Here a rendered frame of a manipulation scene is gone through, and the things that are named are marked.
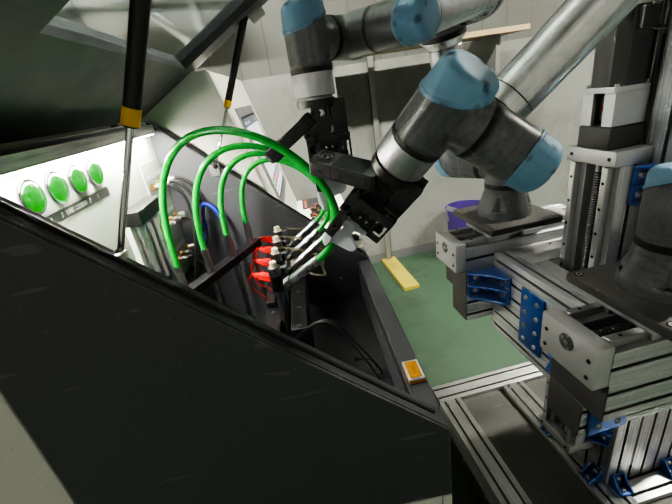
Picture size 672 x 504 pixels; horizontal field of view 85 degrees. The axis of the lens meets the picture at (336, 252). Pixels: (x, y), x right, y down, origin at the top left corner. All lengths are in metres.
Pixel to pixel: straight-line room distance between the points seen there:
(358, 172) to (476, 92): 0.19
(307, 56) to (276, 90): 2.20
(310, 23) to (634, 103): 0.68
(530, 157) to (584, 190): 0.60
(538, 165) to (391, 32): 0.34
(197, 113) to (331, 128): 0.50
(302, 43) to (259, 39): 2.23
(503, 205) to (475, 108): 0.75
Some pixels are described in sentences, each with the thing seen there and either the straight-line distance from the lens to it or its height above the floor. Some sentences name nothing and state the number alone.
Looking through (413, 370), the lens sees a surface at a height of 0.96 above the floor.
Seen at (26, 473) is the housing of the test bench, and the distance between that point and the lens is 0.75.
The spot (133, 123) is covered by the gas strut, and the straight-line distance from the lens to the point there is 0.46.
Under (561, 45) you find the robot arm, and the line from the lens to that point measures 0.64.
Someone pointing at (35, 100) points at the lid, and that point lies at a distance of 0.66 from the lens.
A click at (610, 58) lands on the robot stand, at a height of 1.43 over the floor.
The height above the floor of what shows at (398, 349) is 0.95.
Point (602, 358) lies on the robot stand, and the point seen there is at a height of 0.98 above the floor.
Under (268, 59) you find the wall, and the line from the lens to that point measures 2.92.
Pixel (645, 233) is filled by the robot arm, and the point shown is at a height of 1.15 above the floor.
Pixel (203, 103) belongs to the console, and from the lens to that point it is 1.13.
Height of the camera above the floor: 1.46
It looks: 24 degrees down
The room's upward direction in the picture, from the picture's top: 9 degrees counter-clockwise
